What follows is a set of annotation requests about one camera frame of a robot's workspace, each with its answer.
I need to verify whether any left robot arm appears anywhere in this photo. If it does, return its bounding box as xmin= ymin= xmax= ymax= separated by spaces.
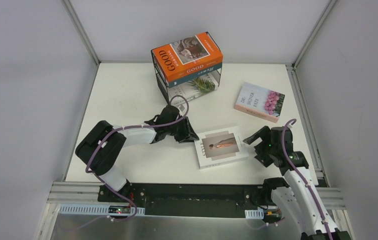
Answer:
xmin=75 ymin=105 xmax=199 ymax=203

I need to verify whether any black wire wooden shelf rack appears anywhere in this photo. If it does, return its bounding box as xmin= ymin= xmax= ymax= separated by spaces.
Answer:
xmin=150 ymin=52 xmax=223 ymax=108

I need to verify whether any pink floral Designer Fate book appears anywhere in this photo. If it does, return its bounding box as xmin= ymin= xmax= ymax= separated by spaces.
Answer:
xmin=233 ymin=82 xmax=286 ymax=123

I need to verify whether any teal Humor book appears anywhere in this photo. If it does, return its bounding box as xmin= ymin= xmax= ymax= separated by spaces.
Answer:
xmin=164 ymin=63 xmax=223 ymax=88

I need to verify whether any aluminium frame rail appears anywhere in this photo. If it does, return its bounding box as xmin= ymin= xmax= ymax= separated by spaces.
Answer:
xmin=46 ymin=180 xmax=346 ymax=220

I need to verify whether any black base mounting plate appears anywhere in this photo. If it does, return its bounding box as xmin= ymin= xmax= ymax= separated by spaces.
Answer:
xmin=97 ymin=183 xmax=283 ymax=223

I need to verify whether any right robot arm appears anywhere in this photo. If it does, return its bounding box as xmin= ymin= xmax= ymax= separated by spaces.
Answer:
xmin=243 ymin=126 xmax=351 ymax=240

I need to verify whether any orange Good Morning book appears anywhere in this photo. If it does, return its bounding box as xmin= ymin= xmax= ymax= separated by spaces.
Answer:
xmin=151 ymin=31 xmax=223 ymax=82

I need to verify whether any white Style magazine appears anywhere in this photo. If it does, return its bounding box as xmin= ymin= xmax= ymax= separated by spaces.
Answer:
xmin=194 ymin=125 xmax=249 ymax=170

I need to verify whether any white Singularity book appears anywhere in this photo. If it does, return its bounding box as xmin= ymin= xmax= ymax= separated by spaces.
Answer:
xmin=168 ymin=73 xmax=219 ymax=107

